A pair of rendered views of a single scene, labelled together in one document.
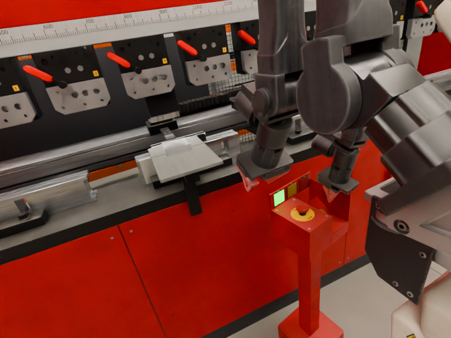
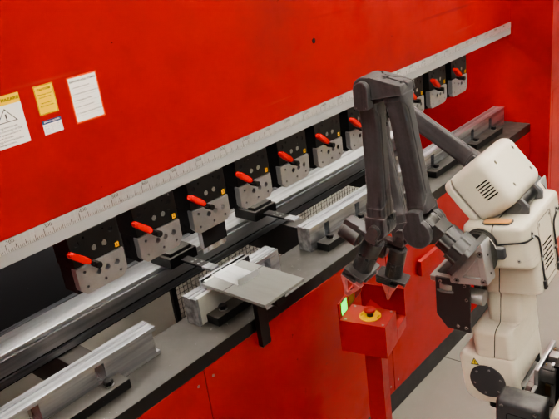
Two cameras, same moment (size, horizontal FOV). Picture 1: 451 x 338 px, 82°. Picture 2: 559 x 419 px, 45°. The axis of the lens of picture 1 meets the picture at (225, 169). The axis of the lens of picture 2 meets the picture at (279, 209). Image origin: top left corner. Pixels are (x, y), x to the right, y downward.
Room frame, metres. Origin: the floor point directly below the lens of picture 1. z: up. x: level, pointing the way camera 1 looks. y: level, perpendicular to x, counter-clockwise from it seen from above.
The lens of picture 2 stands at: (-0.90, 0.89, 1.98)
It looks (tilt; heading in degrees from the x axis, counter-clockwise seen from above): 23 degrees down; 332
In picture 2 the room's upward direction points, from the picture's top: 8 degrees counter-clockwise
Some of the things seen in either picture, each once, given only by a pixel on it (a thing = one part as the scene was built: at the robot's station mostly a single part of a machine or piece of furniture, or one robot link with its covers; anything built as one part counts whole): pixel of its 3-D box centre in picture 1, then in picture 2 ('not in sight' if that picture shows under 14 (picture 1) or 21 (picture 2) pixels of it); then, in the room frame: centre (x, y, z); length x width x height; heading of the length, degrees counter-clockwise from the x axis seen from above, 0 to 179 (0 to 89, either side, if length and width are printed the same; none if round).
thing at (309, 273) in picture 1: (309, 286); (380, 401); (0.68, -0.25, 0.39); 0.06 x 0.06 x 0.54; 31
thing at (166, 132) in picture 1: (164, 127); (187, 257); (1.04, 0.22, 1.01); 0.26 x 0.12 x 0.05; 18
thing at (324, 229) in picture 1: (309, 213); (373, 315); (0.68, -0.25, 0.75); 0.20 x 0.16 x 0.18; 121
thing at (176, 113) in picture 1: (162, 106); (212, 234); (0.90, 0.18, 1.13); 0.10 x 0.02 x 0.10; 108
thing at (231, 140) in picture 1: (190, 155); (234, 283); (0.91, 0.12, 0.92); 0.39 x 0.06 x 0.10; 108
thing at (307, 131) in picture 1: (317, 131); (346, 231); (1.03, -0.42, 0.89); 0.30 x 0.05 x 0.03; 108
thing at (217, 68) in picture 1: (204, 55); (244, 177); (0.95, 0.01, 1.26); 0.15 x 0.09 x 0.17; 108
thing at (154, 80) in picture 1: (144, 67); (200, 199); (0.89, 0.20, 1.26); 0.15 x 0.09 x 0.17; 108
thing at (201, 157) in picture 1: (181, 155); (253, 282); (0.76, 0.13, 1.00); 0.26 x 0.18 x 0.01; 18
